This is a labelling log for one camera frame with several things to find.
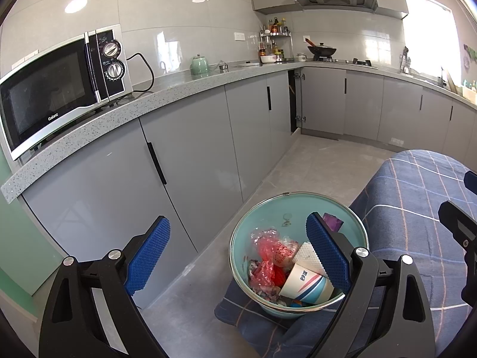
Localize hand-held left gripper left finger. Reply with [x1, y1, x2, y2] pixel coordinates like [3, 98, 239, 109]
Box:
[39, 215, 171, 358]

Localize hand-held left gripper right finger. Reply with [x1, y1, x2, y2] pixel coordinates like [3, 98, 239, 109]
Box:
[306, 212, 436, 358]

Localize white foam block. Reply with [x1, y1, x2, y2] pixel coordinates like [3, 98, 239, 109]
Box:
[292, 242, 326, 274]

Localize purple wrapper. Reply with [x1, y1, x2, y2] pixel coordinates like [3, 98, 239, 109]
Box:
[322, 212, 344, 232]

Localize white striped paper cup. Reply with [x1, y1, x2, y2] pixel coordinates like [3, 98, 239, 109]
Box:
[279, 263, 335, 304]

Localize pink tinsel wrapper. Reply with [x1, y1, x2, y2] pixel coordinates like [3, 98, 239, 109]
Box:
[249, 227, 287, 289]

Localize teal trash bin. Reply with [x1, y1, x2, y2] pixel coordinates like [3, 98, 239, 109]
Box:
[228, 192, 369, 319]

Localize blue plaid tablecloth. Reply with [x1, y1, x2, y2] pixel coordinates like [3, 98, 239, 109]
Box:
[214, 149, 477, 358]

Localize wooden cutting board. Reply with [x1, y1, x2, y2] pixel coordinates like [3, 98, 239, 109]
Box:
[445, 71, 463, 92]

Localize grey kitchen counter cabinets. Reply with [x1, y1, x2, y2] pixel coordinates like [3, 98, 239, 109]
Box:
[0, 60, 477, 306]

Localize large window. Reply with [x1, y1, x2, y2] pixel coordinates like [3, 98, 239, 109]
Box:
[402, 0, 461, 77]

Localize black gas stove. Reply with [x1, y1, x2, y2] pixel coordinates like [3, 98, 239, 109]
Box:
[311, 55, 378, 68]

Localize silver black microwave oven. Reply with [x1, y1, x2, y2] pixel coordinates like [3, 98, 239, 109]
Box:
[0, 24, 134, 162]

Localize green teapot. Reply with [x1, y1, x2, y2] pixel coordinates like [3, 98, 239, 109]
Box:
[190, 55, 210, 75]

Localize black wok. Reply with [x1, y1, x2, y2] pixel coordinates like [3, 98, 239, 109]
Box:
[306, 39, 337, 58]

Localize metal spice rack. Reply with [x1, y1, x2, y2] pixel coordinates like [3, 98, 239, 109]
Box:
[259, 17, 290, 62]

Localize black power cable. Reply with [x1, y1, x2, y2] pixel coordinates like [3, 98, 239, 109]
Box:
[126, 52, 155, 93]

